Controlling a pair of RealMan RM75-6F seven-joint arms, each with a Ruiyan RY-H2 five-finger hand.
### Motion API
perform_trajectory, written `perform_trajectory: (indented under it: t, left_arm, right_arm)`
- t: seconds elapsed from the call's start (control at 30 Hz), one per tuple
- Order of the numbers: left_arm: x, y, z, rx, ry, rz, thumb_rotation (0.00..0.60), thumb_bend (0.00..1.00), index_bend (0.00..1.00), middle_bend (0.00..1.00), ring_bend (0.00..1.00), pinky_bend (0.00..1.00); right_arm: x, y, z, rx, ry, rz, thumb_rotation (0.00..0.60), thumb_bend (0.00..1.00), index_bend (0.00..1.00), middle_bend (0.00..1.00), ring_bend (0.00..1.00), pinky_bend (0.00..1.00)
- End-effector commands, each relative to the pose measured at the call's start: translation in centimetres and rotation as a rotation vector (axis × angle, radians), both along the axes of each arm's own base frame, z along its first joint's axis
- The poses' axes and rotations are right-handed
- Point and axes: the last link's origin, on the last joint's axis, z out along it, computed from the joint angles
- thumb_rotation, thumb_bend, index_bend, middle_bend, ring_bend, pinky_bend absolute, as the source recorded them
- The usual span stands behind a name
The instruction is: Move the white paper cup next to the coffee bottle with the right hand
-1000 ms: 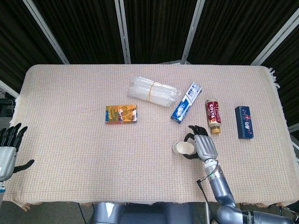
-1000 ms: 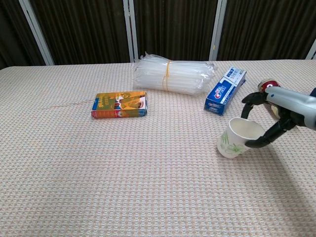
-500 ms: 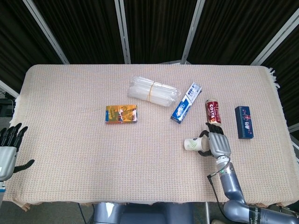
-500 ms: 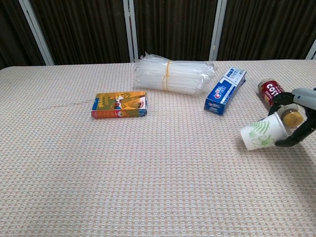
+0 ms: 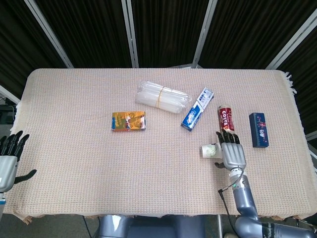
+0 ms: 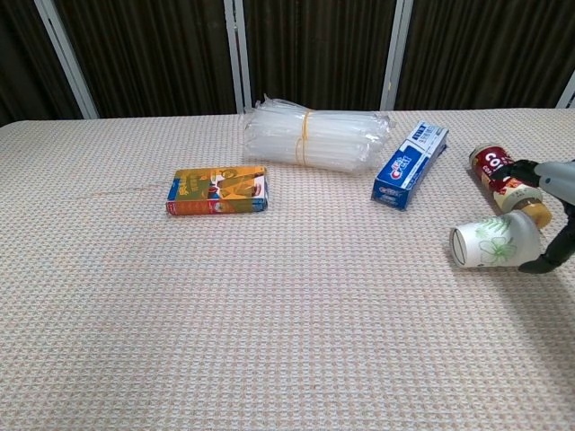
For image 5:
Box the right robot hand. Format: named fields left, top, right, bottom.
left=214, top=130, right=247, bottom=171

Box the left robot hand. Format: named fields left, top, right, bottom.
left=0, top=130, right=37, bottom=193

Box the white paper cup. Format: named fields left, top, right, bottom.
left=201, top=142, right=222, bottom=159

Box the dark blue box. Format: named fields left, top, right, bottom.
left=248, top=112, right=270, bottom=149

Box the Costa coffee bottle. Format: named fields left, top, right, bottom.
left=217, top=105, right=236, bottom=133

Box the blue toothpaste box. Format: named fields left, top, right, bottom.
left=180, top=86, right=215, bottom=132

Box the black equipment box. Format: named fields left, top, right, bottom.
left=0, top=98, right=17, bottom=124

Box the beige woven tablecloth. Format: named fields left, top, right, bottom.
left=2, top=67, right=315, bottom=224

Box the yellow rubber band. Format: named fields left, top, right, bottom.
left=157, top=86, right=165, bottom=108

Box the dark pleated screen panel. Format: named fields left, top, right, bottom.
left=34, top=0, right=132, bottom=69
left=0, top=0, right=71, bottom=100
left=131, top=0, right=211, bottom=68
left=199, top=0, right=317, bottom=70
left=279, top=27, right=317, bottom=136

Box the grey robot torso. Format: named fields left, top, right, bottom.
left=98, top=214, right=206, bottom=238

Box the orange yellow carton box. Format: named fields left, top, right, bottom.
left=110, top=111, right=147, bottom=132

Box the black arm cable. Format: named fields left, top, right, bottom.
left=217, top=187, right=236, bottom=238

